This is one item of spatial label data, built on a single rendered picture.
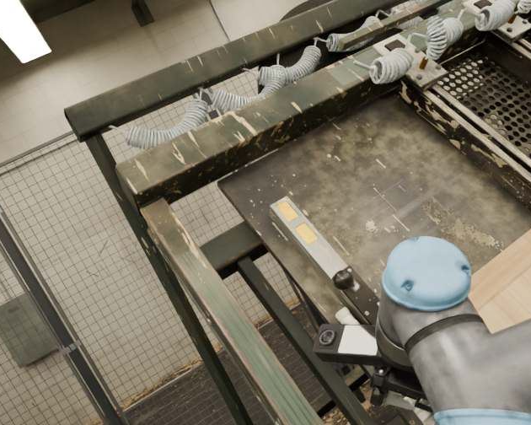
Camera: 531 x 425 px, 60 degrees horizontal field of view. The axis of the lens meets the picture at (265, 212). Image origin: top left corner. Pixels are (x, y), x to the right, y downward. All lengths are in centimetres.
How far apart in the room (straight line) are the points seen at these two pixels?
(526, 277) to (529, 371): 76
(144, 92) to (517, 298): 118
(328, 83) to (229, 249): 50
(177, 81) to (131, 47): 426
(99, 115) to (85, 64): 429
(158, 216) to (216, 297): 23
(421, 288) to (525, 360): 9
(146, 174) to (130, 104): 52
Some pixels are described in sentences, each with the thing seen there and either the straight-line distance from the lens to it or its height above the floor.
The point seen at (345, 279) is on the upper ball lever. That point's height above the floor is 154.
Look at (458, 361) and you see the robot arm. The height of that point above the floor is 159.
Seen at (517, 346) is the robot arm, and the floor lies 158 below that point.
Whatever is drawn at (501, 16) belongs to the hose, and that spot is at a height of 184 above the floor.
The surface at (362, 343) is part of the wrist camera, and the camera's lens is 61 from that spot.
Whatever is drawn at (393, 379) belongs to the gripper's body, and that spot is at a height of 149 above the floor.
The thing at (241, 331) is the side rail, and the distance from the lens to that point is 90.
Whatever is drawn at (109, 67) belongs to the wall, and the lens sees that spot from 576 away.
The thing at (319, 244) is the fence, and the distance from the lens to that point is 101.
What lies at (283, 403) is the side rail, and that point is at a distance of 88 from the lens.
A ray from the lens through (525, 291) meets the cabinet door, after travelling 115.
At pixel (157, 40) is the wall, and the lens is 585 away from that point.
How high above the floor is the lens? 181
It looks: 7 degrees down
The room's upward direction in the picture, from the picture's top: 27 degrees counter-clockwise
